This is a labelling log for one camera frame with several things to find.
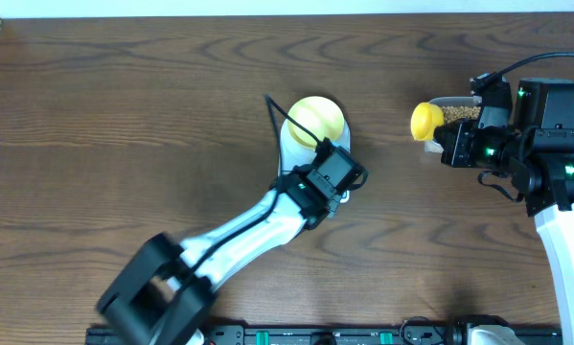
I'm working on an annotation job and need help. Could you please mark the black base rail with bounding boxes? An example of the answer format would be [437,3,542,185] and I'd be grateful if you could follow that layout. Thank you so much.
[84,325,563,345]

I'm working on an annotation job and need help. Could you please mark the white digital kitchen scale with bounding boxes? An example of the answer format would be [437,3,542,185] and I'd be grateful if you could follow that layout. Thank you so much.
[276,117,352,204]

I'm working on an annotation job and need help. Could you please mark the yellow measuring scoop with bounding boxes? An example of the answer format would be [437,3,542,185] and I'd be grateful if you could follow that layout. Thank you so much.
[410,103,445,141]

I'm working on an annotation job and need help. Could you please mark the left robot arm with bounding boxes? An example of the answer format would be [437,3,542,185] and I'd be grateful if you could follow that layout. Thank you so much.
[96,140,368,344]

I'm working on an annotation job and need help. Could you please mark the soybeans in container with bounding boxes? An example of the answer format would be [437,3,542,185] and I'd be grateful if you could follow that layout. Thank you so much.
[440,106,481,124]

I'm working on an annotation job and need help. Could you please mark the clear plastic bean container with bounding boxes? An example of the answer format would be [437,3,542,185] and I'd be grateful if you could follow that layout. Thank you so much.
[423,96,484,154]

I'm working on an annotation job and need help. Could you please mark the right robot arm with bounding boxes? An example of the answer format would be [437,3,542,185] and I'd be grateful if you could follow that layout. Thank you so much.
[426,78,574,344]

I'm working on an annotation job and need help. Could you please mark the yellow plastic bowl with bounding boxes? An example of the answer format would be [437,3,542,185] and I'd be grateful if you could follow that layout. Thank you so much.
[287,96,346,141]

